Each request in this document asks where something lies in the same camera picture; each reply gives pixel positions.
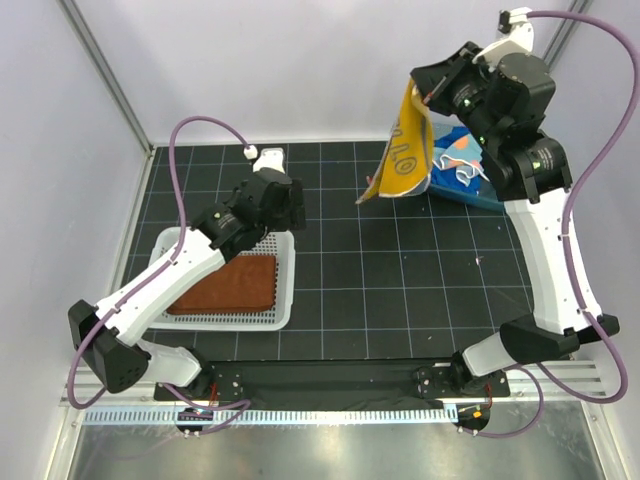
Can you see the left aluminium frame post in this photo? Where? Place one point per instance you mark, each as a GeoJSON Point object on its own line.
{"type": "Point", "coordinates": [89, 43]}

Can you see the white perforated plastic basket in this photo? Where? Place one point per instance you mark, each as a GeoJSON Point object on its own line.
{"type": "Point", "coordinates": [281, 246]}

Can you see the slotted cable duct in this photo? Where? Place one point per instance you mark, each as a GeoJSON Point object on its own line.
{"type": "Point", "coordinates": [179, 415]}

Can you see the light blue polka-dot towel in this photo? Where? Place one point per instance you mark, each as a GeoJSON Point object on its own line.
{"type": "Point", "coordinates": [460, 155]}

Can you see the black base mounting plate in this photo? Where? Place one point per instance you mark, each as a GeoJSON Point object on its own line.
{"type": "Point", "coordinates": [347, 385]}

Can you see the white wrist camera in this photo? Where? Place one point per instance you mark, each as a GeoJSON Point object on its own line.
{"type": "Point", "coordinates": [271, 158]}
{"type": "Point", "coordinates": [516, 36]}

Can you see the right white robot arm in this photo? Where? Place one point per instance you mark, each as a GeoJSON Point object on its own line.
{"type": "Point", "coordinates": [503, 107]}

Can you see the bright blue cloth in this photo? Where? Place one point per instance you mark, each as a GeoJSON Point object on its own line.
{"type": "Point", "coordinates": [455, 180]}

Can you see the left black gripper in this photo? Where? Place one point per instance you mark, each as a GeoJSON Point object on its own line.
{"type": "Point", "coordinates": [292, 218]}

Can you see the brown towel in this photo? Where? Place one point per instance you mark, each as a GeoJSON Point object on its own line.
{"type": "Point", "coordinates": [247, 284]}

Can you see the aluminium front rail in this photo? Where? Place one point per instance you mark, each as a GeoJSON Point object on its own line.
{"type": "Point", "coordinates": [579, 376]}

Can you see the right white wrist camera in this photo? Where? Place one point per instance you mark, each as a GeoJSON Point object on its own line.
{"type": "Point", "coordinates": [516, 36]}

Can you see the aluminium frame post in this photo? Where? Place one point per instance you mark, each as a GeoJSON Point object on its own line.
{"type": "Point", "coordinates": [564, 32]}
{"type": "Point", "coordinates": [89, 43]}

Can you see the right aluminium frame post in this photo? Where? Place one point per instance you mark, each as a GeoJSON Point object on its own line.
{"type": "Point", "coordinates": [564, 32]}

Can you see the blue patterned towel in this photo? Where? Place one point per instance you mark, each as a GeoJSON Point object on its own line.
{"type": "Point", "coordinates": [406, 164]}

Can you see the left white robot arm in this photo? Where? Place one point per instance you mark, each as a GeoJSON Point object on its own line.
{"type": "Point", "coordinates": [108, 336]}

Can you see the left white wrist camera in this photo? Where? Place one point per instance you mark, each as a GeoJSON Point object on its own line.
{"type": "Point", "coordinates": [271, 158]}

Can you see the blue plastic tub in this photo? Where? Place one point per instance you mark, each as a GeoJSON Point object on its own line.
{"type": "Point", "coordinates": [458, 173]}

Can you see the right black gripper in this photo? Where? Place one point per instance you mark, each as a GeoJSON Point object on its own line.
{"type": "Point", "coordinates": [433, 83]}

